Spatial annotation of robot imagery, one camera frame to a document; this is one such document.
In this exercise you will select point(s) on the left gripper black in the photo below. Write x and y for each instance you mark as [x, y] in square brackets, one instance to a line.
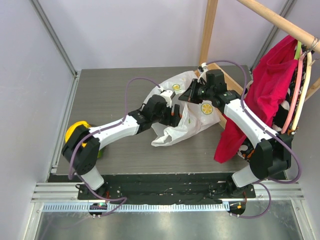
[176, 118]

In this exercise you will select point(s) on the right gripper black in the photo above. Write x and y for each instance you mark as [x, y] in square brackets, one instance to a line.
[191, 91]

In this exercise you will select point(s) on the white plastic bag lemon print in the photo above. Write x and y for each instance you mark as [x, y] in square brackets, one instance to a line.
[195, 118]

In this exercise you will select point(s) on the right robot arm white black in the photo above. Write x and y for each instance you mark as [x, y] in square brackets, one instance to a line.
[271, 151]

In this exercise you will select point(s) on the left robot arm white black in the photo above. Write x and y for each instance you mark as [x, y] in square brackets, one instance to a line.
[83, 143]

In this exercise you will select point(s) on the green yellow mango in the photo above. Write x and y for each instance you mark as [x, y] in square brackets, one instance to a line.
[101, 153]

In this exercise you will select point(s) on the magenta shirt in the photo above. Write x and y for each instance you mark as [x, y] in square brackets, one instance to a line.
[232, 137]

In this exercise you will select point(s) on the black patterned garment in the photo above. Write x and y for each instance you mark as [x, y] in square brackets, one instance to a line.
[282, 117]

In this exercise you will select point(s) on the pink hanger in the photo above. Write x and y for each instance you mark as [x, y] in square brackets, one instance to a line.
[295, 94]

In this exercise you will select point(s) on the yellow lemon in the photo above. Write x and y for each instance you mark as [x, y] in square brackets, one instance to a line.
[71, 129]

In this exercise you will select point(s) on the green hanger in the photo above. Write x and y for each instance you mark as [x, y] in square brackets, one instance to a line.
[298, 50]

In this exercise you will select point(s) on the cream hanger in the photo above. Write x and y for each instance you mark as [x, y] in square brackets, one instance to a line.
[303, 92]

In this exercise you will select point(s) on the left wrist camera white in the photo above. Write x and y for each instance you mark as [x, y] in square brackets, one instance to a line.
[168, 95]

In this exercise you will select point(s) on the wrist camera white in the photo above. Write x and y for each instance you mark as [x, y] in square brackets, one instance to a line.
[202, 69]
[168, 95]

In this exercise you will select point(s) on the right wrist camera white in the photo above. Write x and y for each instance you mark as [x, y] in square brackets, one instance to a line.
[202, 69]

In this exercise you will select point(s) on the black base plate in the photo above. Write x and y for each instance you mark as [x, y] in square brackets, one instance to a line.
[173, 188]

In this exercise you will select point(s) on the white cable duct strip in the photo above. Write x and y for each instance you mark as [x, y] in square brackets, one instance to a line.
[133, 208]

